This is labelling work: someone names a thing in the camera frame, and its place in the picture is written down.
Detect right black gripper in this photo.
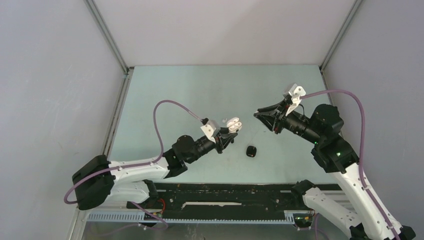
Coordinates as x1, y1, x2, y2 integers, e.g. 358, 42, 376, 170
253, 97, 322, 145

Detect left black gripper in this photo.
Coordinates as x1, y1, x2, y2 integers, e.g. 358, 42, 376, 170
186, 127, 237, 164

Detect white earbud charging case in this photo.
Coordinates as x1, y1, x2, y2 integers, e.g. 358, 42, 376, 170
226, 117, 243, 133

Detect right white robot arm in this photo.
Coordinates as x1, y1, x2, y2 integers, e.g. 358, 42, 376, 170
254, 100, 416, 240

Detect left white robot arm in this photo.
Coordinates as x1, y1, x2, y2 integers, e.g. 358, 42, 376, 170
72, 122, 242, 211

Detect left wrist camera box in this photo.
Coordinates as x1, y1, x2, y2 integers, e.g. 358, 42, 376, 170
200, 118, 221, 141

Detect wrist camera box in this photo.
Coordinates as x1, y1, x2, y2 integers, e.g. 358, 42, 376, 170
283, 83, 306, 116
200, 118, 221, 141

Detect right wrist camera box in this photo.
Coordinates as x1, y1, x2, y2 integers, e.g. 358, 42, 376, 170
283, 83, 306, 116

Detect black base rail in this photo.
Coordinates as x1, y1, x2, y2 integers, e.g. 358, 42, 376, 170
139, 183, 312, 221

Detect grey slotted cable duct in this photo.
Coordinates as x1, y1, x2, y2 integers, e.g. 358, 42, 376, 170
87, 211, 296, 225

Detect left aluminium frame post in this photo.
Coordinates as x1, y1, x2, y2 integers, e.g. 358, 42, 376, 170
83, 0, 134, 158

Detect aluminium frame post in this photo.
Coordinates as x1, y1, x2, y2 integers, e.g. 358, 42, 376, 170
83, 0, 134, 158
318, 0, 365, 167

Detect right aluminium frame post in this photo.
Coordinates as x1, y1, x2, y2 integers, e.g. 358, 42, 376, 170
318, 0, 365, 167

